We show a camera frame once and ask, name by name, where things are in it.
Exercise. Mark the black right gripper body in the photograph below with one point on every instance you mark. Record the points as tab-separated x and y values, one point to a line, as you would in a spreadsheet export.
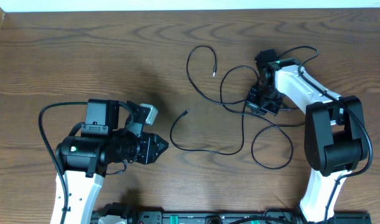
264	100

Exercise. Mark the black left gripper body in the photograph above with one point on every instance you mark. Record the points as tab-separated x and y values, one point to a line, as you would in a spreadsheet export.
140	147

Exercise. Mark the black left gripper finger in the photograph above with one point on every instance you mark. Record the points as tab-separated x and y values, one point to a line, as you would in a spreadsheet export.
160	143
157	153

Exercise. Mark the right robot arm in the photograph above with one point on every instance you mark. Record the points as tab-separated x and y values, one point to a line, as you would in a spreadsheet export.
336	143

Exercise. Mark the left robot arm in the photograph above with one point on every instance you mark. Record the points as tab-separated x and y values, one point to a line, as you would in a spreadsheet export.
111	133

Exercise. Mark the black aluminium mounting rail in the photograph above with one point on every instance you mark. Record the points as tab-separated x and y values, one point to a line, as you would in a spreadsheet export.
233	217

